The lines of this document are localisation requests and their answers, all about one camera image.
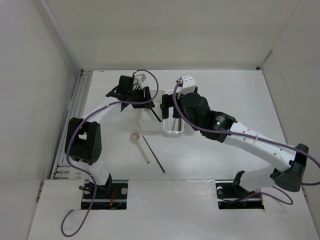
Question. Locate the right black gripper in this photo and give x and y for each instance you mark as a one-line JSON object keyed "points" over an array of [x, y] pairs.
{"points": [[167, 101]]}

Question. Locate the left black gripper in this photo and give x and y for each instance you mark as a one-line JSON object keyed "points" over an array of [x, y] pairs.
{"points": [[144, 93]]}

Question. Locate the black spoon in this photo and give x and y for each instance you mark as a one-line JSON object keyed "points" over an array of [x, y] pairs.
{"points": [[155, 114]]}

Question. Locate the cream wooden spoon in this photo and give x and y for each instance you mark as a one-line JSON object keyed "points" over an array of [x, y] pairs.
{"points": [[135, 138]]}

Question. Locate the dark thin chopstick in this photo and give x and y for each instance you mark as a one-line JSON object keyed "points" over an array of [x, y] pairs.
{"points": [[155, 157]]}

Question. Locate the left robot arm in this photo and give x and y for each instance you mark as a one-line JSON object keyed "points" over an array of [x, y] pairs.
{"points": [[83, 145]]}

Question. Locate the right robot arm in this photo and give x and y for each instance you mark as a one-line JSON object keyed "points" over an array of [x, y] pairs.
{"points": [[286, 163]]}

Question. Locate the white perforated basket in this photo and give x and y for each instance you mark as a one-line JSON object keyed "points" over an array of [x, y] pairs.
{"points": [[172, 125]]}

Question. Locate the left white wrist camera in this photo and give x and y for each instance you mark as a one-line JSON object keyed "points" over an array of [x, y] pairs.
{"points": [[138, 81]]}

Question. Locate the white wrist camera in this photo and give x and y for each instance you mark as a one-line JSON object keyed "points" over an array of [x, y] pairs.
{"points": [[138, 81], [187, 84]]}

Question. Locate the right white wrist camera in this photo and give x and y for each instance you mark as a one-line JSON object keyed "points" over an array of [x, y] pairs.
{"points": [[187, 84]]}

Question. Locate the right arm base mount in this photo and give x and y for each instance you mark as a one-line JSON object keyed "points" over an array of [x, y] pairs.
{"points": [[231, 196]]}

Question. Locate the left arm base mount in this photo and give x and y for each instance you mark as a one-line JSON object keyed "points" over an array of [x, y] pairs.
{"points": [[114, 199]]}

